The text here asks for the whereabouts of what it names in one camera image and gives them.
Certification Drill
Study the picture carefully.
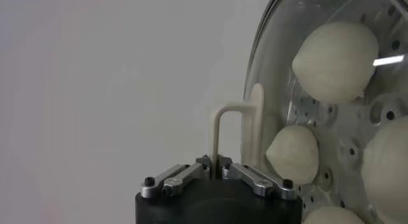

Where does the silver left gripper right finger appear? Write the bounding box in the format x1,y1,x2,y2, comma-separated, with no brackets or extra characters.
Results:
218,154,299,201

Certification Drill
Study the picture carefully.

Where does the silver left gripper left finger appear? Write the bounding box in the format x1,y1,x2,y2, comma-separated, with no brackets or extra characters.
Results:
140,154,212,199

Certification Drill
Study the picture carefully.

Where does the white steamed baozi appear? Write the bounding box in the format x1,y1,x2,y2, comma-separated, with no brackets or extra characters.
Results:
302,205,366,224
265,125,320,185
291,20,380,105
361,116,408,224

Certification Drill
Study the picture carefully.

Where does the round glass lid cream handle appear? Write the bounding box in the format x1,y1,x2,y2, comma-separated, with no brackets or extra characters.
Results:
208,0,408,224

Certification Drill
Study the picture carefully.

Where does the stainless steel steamer basket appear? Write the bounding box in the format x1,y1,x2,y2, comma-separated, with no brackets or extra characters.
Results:
286,0,408,224

